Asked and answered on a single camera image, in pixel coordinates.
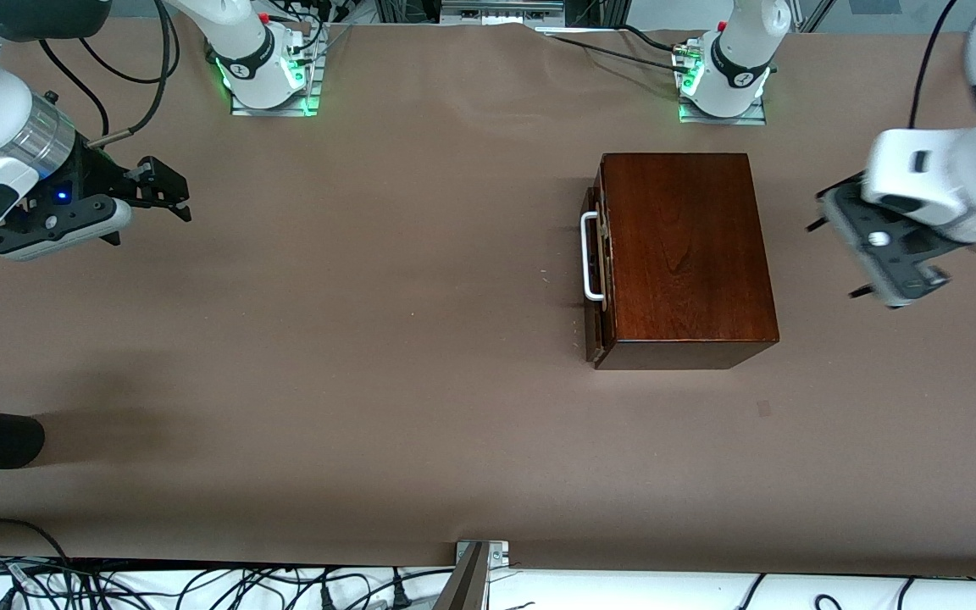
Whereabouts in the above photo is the dark wooden drawer cabinet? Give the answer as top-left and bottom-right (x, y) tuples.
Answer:
(594, 152), (780, 371)

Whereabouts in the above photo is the brown paper table cover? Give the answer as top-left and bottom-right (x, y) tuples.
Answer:
(0, 17), (976, 581)

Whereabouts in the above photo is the grey aluminium profile beam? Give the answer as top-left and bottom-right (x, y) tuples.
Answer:
(433, 542), (489, 610)

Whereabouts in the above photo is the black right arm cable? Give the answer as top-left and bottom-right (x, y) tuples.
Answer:
(39, 38), (110, 136)
(81, 0), (181, 150)

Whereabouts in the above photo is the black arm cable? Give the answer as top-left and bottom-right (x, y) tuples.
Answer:
(81, 0), (181, 150)
(909, 0), (960, 130)
(39, 38), (110, 136)

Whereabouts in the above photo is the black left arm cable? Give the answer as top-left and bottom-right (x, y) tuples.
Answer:
(909, 0), (960, 130)

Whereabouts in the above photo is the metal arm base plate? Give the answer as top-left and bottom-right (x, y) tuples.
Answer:
(679, 38), (767, 126)
(230, 25), (324, 118)

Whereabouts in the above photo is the black table cable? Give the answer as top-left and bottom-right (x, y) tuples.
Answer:
(549, 32), (682, 65)
(613, 24), (677, 52)

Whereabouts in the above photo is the black looped floor cable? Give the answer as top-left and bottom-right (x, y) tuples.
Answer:
(0, 518), (75, 610)

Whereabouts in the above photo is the aluminium equipment frame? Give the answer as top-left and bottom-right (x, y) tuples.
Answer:
(374, 0), (624, 31)

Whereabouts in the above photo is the small metal clamp bracket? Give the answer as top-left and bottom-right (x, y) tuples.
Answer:
(454, 540), (510, 570)

